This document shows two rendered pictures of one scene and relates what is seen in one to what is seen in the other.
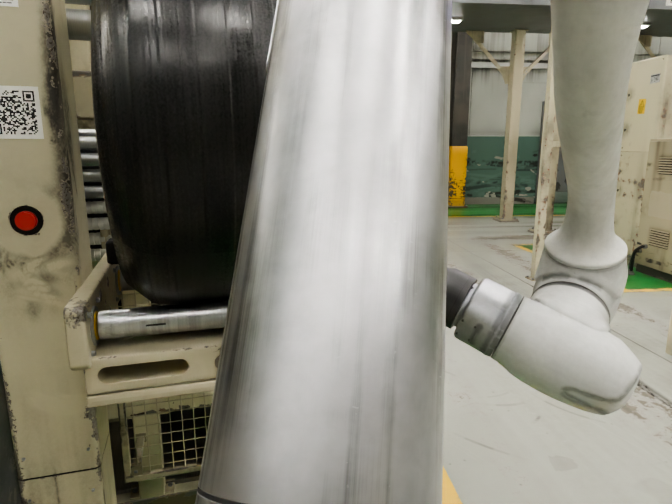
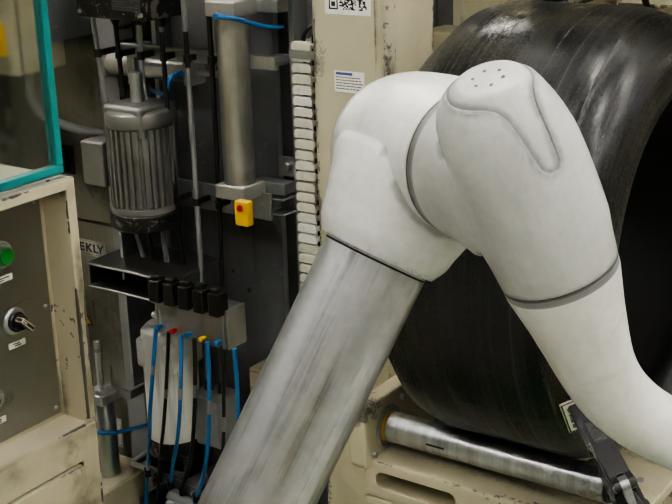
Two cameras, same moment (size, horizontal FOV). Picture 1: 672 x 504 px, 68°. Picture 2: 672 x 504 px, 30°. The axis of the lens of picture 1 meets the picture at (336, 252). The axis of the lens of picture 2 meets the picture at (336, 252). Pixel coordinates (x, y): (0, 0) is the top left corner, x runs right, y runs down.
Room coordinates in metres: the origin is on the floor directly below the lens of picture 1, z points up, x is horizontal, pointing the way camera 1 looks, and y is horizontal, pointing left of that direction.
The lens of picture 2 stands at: (-0.34, -0.86, 1.71)
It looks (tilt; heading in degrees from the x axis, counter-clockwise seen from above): 19 degrees down; 51
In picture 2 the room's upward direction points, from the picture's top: 2 degrees counter-clockwise
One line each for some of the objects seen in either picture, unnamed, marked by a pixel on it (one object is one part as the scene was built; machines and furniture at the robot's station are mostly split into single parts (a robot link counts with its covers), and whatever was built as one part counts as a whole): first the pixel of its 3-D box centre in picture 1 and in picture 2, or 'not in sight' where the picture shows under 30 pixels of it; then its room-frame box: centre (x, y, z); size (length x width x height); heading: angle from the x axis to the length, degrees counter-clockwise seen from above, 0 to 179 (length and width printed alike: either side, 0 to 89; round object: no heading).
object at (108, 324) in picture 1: (208, 315); (494, 454); (0.78, 0.21, 0.90); 0.35 x 0.05 x 0.05; 107
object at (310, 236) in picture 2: not in sight; (318, 199); (0.76, 0.57, 1.19); 0.05 x 0.04 x 0.48; 17
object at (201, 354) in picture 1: (207, 352); (490, 495); (0.77, 0.21, 0.84); 0.36 x 0.09 x 0.06; 107
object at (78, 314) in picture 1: (100, 300); (430, 388); (0.86, 0.42, 0.90); 0.40 x 0.03 x 0.10; 17
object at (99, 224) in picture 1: (100, 197); not in sight; (1.21, 0.57, 1.05); 0.20 x 0.15 x 0.30; 107
